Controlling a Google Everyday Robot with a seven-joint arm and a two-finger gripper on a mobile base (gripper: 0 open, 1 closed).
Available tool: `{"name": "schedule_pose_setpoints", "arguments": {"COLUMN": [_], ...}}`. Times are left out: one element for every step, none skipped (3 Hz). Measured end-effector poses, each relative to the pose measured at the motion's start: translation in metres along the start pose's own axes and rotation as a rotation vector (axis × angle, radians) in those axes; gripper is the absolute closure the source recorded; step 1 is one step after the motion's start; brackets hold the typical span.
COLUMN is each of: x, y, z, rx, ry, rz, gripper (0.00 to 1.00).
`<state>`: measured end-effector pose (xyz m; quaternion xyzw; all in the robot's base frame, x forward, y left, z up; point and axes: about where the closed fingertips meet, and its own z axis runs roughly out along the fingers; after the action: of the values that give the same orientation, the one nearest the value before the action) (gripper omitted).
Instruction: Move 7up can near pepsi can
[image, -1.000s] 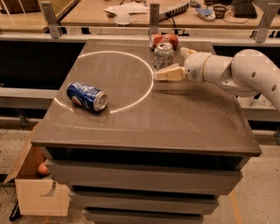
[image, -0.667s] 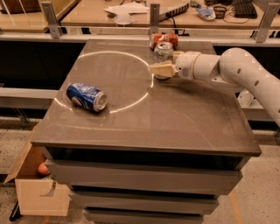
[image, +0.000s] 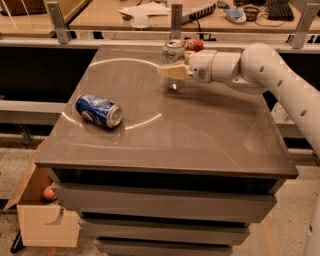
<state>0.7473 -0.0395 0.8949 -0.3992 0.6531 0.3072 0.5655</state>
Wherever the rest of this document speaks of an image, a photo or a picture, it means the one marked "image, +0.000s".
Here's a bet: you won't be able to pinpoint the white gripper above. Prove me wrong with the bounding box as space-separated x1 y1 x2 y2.
158 50 217 83

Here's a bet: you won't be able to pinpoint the silver 7up can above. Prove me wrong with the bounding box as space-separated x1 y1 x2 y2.
161 39 186 84

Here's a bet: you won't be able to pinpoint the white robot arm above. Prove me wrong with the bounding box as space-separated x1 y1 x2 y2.
158 43 320 155

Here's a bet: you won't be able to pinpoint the orange soda can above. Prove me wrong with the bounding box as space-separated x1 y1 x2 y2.
183 38 203 52

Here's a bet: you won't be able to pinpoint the blue pepsi can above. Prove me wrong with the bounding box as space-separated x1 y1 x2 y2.
75 94 122 128

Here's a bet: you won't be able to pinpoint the grey power strip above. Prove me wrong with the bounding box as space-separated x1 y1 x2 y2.
181 3 216 25

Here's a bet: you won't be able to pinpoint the clear plastic cup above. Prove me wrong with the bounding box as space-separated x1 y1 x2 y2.
130 16 152 29

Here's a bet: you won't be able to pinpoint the white papers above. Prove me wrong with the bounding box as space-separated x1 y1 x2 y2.
119 2 170 16

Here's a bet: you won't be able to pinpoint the white blue object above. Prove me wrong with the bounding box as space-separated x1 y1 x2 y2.
224 9 246 24

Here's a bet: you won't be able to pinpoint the grey drawer cabinet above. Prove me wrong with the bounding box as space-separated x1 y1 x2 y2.
36 46 297 256

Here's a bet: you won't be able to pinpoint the black keyboard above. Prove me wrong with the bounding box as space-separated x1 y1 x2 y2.
265 0 294 21

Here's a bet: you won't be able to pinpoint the orange ball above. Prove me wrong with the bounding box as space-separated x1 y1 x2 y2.
43 186 57 201

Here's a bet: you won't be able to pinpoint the cardboard box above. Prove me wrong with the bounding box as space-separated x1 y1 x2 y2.
4 145 80 248

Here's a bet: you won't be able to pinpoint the middle metal bracket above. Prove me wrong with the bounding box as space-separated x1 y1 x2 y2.
170 4 182 39

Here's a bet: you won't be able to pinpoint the metal bracket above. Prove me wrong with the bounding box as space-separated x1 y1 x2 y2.
170 4 182 39
47 1 71 44
288 3 320 49

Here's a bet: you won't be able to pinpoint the right metal bracket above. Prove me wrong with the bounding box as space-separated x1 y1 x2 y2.
288 3 320 49

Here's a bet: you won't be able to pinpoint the left metal bracket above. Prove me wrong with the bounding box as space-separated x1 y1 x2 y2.
47 1 71 44

